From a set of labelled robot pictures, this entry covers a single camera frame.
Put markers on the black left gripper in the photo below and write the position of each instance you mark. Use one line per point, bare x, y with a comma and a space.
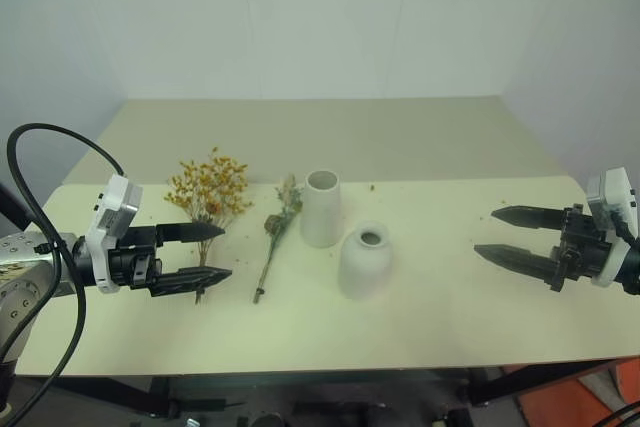
135, 257

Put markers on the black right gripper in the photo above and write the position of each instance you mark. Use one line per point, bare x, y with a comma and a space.
580, 249

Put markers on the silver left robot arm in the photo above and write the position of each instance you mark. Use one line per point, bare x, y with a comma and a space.
22, 267

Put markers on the tall white tapered vase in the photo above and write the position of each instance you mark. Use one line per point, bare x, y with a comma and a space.
320, 217

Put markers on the short white round vase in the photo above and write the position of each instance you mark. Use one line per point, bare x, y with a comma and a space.
362, 267

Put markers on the yellow dried flower bunch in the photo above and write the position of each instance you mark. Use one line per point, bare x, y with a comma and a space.
210, 187

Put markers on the green dried flower stem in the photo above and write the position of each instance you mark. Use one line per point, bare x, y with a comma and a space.
280, 219

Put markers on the orange floor object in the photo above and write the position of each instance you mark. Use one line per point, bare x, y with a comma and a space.
590, 392

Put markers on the black bar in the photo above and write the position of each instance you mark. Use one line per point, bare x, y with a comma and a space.
12, 209

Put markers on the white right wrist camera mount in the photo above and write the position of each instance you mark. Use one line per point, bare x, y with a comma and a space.
607, 192

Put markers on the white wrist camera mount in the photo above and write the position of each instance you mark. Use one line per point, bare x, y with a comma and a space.
112, 207
607, 192

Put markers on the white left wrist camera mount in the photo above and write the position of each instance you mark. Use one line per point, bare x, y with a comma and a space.
112, 207

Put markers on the black metal table frame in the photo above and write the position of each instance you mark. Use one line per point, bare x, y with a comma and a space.
525, 382

